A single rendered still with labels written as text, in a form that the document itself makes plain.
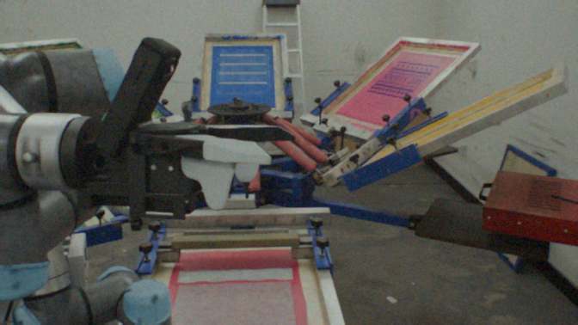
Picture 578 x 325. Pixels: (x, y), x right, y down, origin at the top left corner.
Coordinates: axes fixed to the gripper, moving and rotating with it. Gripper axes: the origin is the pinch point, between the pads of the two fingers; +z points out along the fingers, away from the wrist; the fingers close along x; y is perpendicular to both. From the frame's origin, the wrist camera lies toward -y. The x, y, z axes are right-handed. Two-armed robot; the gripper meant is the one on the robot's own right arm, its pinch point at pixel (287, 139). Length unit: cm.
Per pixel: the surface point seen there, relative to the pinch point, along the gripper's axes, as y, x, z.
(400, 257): 124, -329, 40
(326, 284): 55, -102, -1
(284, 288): 59, -104, -14
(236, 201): 42, -141, -37
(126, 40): -34, -488, -234
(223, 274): 57, -108, -34
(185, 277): 58, -105, -45
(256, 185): 39, -160, -34
